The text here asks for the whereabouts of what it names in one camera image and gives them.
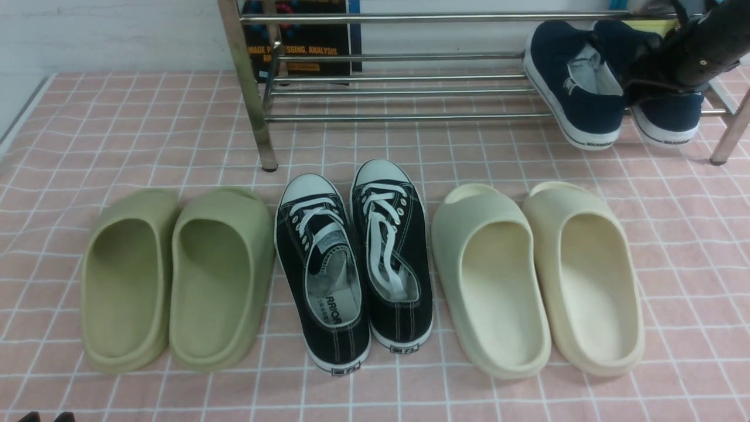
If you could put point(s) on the cream foam slipper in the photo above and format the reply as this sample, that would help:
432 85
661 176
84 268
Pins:
587 277
482 246

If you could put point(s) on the right black canvas sneaker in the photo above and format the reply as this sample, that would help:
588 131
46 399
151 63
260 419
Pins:
391 227

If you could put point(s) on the left cream foam slipper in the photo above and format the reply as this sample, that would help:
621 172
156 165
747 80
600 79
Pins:
482 246

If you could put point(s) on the right cream foam slipper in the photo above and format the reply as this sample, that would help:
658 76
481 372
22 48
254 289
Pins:
587 277

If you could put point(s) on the yellow and teal book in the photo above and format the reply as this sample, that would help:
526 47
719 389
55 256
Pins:
659 27

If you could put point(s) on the left green foam slipper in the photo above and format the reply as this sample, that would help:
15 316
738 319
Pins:
125 285

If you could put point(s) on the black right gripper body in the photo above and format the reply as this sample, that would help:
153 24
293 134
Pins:
711 38

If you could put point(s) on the green foam slipper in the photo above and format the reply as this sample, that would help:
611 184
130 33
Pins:
222 263
125 285

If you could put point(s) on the right green foam slipper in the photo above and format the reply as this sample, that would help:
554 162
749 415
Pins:
222 263

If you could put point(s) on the metal shoe rack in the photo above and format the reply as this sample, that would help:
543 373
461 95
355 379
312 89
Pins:
259 100

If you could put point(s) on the navy slip-on shoe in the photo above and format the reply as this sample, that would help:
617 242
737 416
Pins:
671 121
568 68

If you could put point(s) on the black image processing book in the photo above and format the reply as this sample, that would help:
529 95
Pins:
308 40

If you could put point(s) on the pink checkered tablecloth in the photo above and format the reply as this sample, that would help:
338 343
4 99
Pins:
92 138

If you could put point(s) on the black canvas sneaker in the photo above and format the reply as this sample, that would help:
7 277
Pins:
391 227
313 240

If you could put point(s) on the left black canvas sneaker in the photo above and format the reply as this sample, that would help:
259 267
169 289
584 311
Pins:
313 240

